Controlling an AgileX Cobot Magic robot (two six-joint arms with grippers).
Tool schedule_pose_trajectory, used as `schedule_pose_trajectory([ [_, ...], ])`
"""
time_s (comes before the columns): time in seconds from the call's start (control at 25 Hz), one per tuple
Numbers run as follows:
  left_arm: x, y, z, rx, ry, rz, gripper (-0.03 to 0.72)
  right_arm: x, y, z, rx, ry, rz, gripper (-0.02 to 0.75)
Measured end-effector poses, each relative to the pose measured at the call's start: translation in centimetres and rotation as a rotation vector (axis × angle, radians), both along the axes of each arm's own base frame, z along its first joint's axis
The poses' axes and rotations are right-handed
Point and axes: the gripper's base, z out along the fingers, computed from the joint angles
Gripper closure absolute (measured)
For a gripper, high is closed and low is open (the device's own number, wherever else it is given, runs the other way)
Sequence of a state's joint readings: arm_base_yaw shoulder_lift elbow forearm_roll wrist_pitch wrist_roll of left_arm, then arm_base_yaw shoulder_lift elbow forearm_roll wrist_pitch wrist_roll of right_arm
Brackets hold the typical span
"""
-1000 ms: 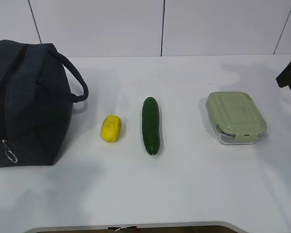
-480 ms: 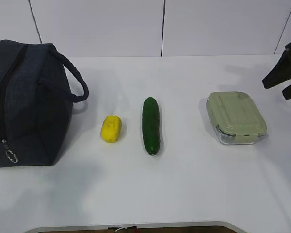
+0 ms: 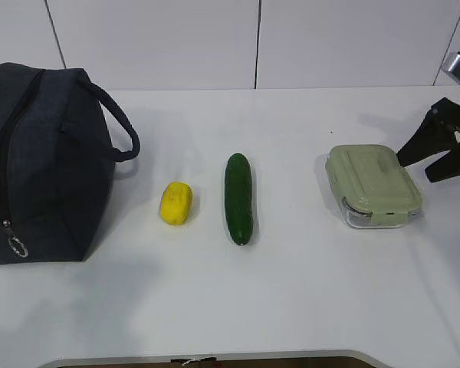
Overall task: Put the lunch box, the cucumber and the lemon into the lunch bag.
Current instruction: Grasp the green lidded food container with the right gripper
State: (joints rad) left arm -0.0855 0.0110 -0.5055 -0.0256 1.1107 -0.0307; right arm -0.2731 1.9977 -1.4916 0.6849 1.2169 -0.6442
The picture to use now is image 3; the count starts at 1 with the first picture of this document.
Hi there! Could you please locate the dark navy lunch bag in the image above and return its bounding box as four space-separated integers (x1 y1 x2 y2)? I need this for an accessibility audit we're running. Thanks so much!
0 63 140 265

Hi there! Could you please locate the yellow lemon-shaped fruit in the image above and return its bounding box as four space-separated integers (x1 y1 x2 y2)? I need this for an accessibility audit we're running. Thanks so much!
159 182 193 225

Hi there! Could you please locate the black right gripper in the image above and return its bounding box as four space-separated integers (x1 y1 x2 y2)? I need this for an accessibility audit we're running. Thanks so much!
396 97 460 182

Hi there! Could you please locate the glass container with green lid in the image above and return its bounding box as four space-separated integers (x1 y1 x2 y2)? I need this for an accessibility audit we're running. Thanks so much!
325 144 422 229

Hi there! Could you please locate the green cucumber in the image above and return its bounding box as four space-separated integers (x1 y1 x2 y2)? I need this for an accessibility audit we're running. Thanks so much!
224 153 254 246

